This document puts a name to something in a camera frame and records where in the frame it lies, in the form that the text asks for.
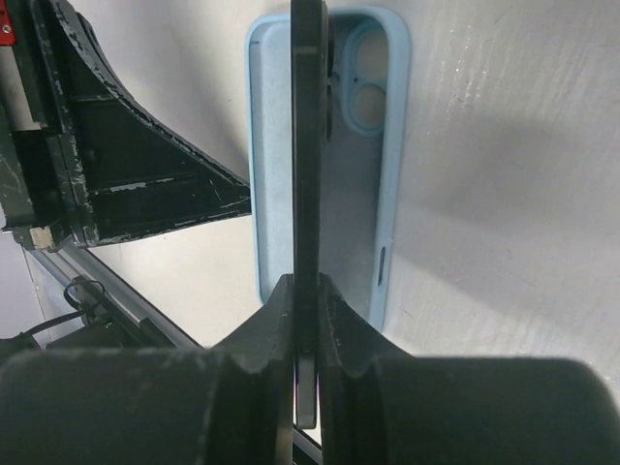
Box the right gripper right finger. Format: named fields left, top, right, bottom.
left=318, top=277, right=619, bottom=464

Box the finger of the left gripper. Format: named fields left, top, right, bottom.
left=1, top=1, right=251, bottom=250

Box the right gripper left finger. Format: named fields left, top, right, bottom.
left=1, top=275, right=294, bottom=464

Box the black smartphone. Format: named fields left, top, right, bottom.
left=291, top=1, right=329, bottom=429

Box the light blue phone case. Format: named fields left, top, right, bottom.
left=245, top=6, right=412, bottom=328

